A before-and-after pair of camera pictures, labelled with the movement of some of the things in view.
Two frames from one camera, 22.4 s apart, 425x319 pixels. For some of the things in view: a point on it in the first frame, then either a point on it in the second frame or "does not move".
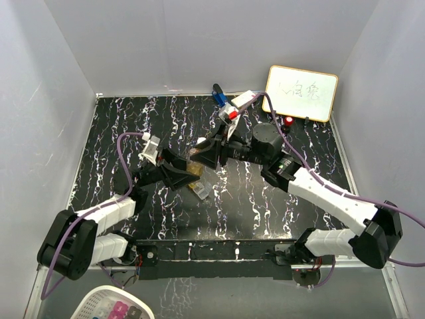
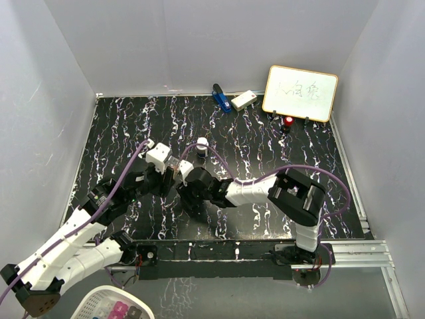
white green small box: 243,98 does not move
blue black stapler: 218,94 does not move
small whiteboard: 301,93 does not move
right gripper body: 242,149 to 192,195
